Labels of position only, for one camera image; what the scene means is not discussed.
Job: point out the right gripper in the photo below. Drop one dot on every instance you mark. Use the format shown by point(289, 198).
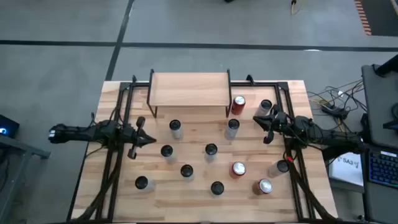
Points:
point(276, 123)

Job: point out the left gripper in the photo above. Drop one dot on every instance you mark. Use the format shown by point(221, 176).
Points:
point(133, 137)

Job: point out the slim silver can blue palms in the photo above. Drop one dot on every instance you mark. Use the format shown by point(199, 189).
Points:
point(233, 124)
point(266, 104)
point(211, 149)

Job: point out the slim silver can tropical print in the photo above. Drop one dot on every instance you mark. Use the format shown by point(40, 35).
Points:
point(167, 150)

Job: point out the slim silver can peach print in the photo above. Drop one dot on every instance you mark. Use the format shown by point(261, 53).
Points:
point(175, 124)
point(186, 170)

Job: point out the red soda can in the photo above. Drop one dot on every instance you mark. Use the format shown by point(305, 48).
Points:
point(239, 100)

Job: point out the red Coke Zero can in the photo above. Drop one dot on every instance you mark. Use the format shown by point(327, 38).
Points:
point(239, 168)

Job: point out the red Coca-Cola can white script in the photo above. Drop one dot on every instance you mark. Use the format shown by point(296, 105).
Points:
point(265, 186)

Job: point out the slim silver can pineapple print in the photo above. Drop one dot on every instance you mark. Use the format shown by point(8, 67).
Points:
point(217, 188)

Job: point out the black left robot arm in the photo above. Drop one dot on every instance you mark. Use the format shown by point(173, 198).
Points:
point(81, 133)

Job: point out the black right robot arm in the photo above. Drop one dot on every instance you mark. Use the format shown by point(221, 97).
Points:
point(329, 137)

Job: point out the slim silver can yellow print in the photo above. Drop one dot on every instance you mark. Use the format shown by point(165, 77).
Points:
point(141, 182)

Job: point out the slim silver can black lid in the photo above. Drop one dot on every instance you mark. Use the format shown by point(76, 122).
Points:
point(282, 165)

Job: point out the black power strip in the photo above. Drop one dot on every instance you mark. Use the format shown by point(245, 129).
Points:
point(334, 111)

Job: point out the white paper sign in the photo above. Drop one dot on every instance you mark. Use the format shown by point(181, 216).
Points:
point(348, 171)

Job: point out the grey side desk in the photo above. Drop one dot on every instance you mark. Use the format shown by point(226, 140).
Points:
point(377, 102)

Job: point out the grey metal cart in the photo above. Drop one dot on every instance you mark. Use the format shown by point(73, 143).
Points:
point(28, 149)

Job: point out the black keyboard blue backlight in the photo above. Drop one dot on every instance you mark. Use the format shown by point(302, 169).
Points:
point(385, 169)

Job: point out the black box blue light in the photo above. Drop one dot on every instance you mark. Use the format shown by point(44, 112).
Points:
point(11, 127)

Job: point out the black pole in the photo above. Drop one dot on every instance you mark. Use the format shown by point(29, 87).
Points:
point(390, 63)

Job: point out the black mat orange edge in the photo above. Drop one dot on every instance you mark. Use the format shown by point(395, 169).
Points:
point(384, 18)

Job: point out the black aluminium table frame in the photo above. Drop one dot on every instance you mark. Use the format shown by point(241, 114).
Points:
point(264, 84)

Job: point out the wooden shelf black metal frame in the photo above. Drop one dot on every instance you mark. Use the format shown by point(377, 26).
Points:
point(189, 90)

